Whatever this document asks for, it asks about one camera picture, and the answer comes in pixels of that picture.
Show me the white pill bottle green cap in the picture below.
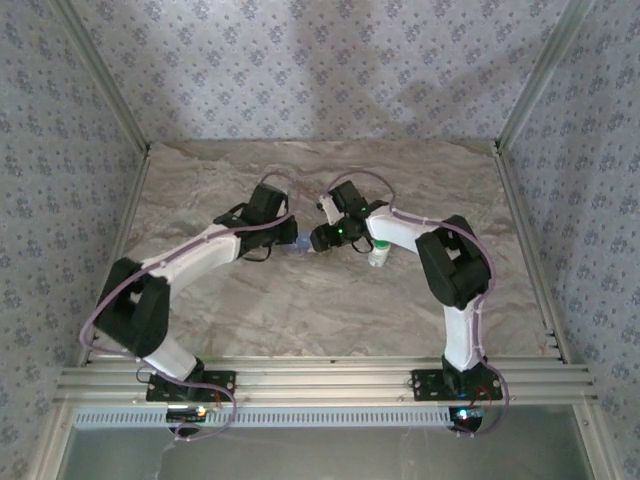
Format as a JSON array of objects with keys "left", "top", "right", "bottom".
[{"left": 367, "top": 238, "right": 391, "bottom": 269}]

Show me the small circuit board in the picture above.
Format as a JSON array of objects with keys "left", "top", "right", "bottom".
[
  {"left": 448, "top": 407, "right": 489, "bottom": 422},
  {"left": 166, "top": 405, "right": 210, "bottom": 422}
]

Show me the grey metal base panel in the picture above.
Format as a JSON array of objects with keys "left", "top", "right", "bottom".
[{"left": 57, "top": 424, "right": 599, "bottom": 480}]

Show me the aluminium side rail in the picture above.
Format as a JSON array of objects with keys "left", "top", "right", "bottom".
[
  {"left": 77, "top": 147, "right": 153, "bottom": 369},
  {"left": 493, "top": 143, "right": 572, "bottom": 365}
]

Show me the long aluminium frame beam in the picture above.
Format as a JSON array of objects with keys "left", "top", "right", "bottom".
[{"left": 53, "top": 355, "right": 599, "bottom": 407}]

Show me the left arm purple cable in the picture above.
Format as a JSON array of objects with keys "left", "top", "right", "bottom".
[{"left": 79, "top": 171, "right": 304, "bottom": 444}]

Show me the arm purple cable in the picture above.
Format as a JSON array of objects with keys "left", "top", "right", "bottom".
[
  {"left": 79, "top": 171, "right": 304, "bottom": 444},
  {"left": 324, "top": 169, "right": 511, "bottom": 439}
]

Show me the aluminium corner post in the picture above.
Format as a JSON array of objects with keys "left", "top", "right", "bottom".
[
  {"left": 49, "top": 0, "right": 153, "bottom": 155},
  {"left": 493, "top": 0, "right": 599, "bottom": 151}
]

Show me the grey slotted cable duct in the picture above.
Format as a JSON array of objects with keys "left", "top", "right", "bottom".
[{"left": 74, "top": 405, "right": 454, "bottom": 429}]

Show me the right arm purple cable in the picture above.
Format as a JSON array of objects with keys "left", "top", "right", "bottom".
[{"left": 324, "top": 169, "right": 511, "bottom": 439}]

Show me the aluminium frame leg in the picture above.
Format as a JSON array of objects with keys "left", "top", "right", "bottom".
[
  {"left": 27, "top": 404, "right": 77, "bottom": 480},
  {"left": 573, "top": 403, "right": 624, "bottom": 480}
]

